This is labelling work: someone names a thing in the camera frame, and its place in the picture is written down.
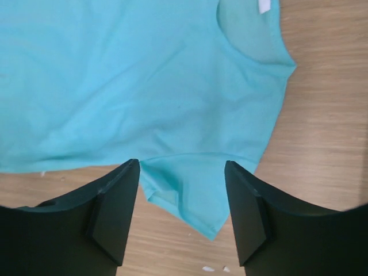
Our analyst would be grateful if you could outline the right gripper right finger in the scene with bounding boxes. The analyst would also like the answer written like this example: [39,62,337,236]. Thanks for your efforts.
[225,161,367,276]

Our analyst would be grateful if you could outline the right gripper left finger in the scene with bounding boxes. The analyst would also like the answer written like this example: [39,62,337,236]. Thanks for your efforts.
[1,159,140,275]

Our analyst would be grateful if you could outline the teal t-shirt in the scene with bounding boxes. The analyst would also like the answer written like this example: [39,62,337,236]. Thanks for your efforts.
[1,1,296,240]

